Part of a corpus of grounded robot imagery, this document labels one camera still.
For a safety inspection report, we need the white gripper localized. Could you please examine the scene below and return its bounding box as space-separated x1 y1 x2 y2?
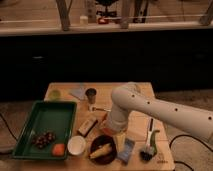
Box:
106 105 130 152

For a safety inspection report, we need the yellow banana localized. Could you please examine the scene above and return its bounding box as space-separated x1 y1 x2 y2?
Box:
89 143 112 159

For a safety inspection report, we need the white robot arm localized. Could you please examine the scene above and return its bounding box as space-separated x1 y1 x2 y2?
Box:
105 82 213 152

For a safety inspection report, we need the purple bowl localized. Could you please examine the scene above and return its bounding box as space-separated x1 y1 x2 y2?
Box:
89 135 117 165

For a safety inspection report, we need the blue sponge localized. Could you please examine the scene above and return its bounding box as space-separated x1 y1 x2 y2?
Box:
117 138 135 165

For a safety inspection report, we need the orange plate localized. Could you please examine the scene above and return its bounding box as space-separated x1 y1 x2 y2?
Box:
99 113 129 137

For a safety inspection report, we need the wooden block eraser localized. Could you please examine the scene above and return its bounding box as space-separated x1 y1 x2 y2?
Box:
77 117 98 137

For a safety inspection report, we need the small white spoon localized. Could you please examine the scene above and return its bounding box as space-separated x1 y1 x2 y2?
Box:
89 106 111 112

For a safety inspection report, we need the dark metal cup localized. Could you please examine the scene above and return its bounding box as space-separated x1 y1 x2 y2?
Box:
85 88 97 104

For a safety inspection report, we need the grey cloth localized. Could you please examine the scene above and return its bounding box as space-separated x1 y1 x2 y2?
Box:
69 86 86 100

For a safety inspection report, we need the orange fruit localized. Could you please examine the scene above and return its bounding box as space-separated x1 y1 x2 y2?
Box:
52 144 65 156

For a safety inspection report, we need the green plastic tray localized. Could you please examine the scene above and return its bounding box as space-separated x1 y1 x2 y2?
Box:
12 101 77 160

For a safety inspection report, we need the dark grape bunch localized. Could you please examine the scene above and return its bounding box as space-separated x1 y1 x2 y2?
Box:
31 132 56 149

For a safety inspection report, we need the green handled dish brush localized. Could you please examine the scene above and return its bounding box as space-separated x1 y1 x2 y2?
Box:
140 118 159 162

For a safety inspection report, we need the black cable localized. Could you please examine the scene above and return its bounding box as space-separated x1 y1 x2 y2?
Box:
168 133 213 171

